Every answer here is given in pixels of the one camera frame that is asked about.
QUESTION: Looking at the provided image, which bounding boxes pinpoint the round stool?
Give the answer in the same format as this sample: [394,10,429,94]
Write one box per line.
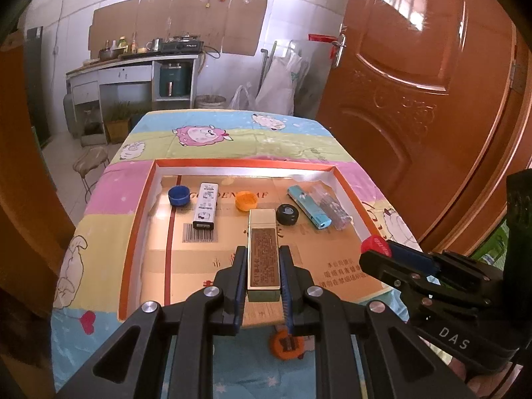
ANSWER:
[73,146,111,204]

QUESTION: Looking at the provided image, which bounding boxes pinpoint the green air fryer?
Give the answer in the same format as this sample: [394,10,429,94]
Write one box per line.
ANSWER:
[160,63,192,98]

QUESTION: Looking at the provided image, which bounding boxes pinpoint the black tape roll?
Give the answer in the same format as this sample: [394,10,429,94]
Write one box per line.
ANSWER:
[276,203,301,226]

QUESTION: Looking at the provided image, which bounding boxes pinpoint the cardboard wall sheets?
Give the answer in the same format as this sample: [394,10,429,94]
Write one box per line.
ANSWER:
[88,0,268,57]

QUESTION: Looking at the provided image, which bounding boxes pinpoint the clear plastic box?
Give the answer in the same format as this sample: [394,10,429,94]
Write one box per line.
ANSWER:
[311,183,352,231]

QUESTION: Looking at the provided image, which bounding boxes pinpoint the large orange bottle cap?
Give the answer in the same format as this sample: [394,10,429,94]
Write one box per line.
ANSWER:
[235,190,258,210]

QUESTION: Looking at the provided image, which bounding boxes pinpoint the green printed carton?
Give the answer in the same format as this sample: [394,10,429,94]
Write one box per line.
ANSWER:
[474,220,510,262]

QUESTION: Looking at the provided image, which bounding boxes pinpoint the white plastic bag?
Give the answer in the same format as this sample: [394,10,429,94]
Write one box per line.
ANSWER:
[230,84,256,111]

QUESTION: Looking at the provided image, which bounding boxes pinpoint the gold rectangular box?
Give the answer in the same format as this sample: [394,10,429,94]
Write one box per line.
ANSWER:
[246,208,280,302]

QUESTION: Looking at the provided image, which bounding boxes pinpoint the white lighter black end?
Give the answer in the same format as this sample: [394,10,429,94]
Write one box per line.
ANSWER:
[192,182,219,230]

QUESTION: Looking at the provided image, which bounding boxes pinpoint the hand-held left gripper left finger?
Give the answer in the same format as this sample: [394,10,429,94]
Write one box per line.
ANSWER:
[56,246,249,399]

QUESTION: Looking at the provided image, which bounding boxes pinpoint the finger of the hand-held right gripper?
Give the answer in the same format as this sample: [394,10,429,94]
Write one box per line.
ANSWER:
[391,242,505,296]
[359,250,505,310]

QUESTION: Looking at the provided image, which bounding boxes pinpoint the plant box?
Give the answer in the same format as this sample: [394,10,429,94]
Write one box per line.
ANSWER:
[106,102,142,144]

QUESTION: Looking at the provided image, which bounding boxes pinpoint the red bottle cap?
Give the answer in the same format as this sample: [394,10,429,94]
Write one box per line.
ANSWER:
[360,235,393,260]

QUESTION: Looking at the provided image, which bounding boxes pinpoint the kitchen counter cabinet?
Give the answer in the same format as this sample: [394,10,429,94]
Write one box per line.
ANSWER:
[66,52,200,111]

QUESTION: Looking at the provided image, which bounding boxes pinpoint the shallow cardboard box tray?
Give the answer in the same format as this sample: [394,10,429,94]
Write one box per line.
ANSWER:
[118,158,410,329]

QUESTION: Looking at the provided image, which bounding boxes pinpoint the large white sack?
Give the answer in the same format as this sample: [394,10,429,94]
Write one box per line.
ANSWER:
[255,39,310,115]

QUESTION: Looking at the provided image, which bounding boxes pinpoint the brown wooden door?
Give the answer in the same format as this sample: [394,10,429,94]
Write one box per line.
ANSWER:
[0,46,77,312]
[318,0,520,254]

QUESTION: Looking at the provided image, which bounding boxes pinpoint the blue bottle cap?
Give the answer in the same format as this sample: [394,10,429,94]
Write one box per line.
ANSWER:
[168,185,191,207]

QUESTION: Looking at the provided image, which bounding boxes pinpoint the brown door frame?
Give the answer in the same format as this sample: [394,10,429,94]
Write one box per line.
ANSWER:
[511,29,532,175]

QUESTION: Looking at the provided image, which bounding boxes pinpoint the white bucket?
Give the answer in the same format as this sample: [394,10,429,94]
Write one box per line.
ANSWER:
[195,94,227,111]

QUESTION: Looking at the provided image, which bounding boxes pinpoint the black gas stove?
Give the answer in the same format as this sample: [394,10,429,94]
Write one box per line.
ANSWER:
[160,35,206,55]

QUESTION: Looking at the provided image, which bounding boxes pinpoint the silver door handle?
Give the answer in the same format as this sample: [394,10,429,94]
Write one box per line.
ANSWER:
[332,33,347,67]

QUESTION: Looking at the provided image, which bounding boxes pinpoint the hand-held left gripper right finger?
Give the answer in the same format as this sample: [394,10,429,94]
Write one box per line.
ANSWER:
[279,245,476,399]

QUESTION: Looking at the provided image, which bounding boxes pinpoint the light blue lighter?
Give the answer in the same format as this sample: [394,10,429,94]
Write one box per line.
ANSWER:
[288,186,332,229]

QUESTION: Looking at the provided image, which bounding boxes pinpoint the small orange cap black insert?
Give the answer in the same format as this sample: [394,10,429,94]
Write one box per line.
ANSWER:
[268,328,306,360]

